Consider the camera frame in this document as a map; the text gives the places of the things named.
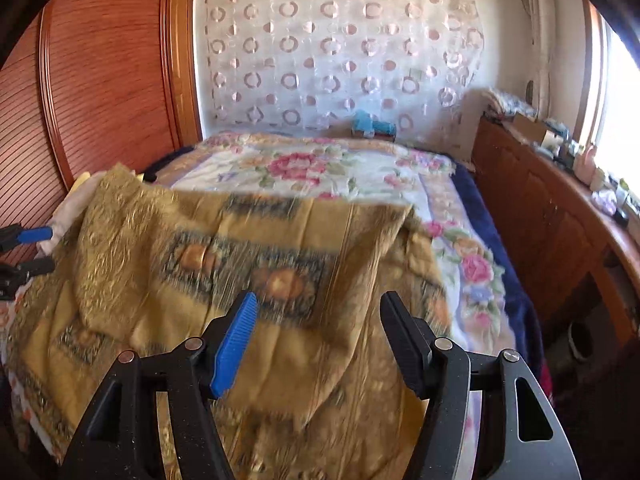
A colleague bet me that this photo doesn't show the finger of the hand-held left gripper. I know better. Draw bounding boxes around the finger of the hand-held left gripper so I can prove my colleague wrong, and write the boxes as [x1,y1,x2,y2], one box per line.
[0,226,53,253]
[0,257,56,301]

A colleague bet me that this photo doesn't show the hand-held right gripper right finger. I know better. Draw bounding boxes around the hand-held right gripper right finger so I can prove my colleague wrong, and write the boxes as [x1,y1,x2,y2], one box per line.
[380,291,581,480]

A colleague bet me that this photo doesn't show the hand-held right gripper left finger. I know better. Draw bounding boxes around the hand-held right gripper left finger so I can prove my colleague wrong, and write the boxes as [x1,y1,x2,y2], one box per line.
[59,291,258,480]

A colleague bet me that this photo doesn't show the golden patterned garment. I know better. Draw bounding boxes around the golden patterned garment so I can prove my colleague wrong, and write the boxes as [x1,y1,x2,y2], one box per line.
[5,162,468,480]

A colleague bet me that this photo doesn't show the white cloth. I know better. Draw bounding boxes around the white cloth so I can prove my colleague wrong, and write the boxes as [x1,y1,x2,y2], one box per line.
[39,175,98,258]

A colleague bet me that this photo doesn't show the yellow cloth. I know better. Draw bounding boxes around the yellow cloth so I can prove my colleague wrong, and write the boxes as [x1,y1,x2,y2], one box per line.
[70,172,151,201]

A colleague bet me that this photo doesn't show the orange print bed sheet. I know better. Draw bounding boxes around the orange print bed sheet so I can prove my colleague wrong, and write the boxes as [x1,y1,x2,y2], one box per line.
[0,287,68,463]

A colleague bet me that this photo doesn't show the red cloth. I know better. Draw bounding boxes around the red cloth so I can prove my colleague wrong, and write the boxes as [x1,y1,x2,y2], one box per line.
[539,364,555,403]

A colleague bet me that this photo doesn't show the red-brown wooden wardrobe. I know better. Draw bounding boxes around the red-brown wooden wardrobe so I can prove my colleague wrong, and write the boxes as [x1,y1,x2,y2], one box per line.
[0,0,203,271]

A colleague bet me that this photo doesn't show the white floor basin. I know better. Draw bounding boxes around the white floor basin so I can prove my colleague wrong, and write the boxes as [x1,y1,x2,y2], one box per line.
[568,321,597,362]

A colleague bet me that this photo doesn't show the long wooden cabinet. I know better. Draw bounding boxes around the long wooden cabinet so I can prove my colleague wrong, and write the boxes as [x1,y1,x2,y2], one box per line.
[472,115,640,341]

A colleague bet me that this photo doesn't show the pink floral bed blanket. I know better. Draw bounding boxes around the pink floral bed blanket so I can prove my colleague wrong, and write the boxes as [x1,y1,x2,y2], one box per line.
[150,132,531,441]

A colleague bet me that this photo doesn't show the blue plush toy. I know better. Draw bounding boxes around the blue plush toy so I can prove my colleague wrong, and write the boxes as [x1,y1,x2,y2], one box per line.
[351,110,397,142]

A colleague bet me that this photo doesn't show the crumpled white tissue bag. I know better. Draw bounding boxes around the crumpled white tissue bag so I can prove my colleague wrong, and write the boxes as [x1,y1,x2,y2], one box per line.
[590,190,619,217]

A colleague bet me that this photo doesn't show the cardboard box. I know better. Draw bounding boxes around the cardboard box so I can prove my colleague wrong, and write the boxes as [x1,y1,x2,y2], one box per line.
[512,112,551,143]

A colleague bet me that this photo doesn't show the pink bottle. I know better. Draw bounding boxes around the pink bottle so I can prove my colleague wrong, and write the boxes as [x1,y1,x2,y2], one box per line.
[575,144,598,182]

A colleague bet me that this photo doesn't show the folded patterned cloth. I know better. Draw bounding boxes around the folded patterned cloth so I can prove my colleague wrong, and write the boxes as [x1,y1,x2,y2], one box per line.
[482,87,538,121]

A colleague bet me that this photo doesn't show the sheer circle-patterned curtain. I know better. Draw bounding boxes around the sheer circle-patterned curtain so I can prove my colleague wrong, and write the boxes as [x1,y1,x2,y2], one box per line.
[194,0,485,143]

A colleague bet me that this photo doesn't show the wooden-framed window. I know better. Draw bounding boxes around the wooden-framed window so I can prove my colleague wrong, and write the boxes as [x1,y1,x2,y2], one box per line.
[575,0,640,206]

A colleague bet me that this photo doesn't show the white tied window curtain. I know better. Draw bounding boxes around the white tied window curtain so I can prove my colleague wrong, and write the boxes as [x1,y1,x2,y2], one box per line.
[520,0,557,116]

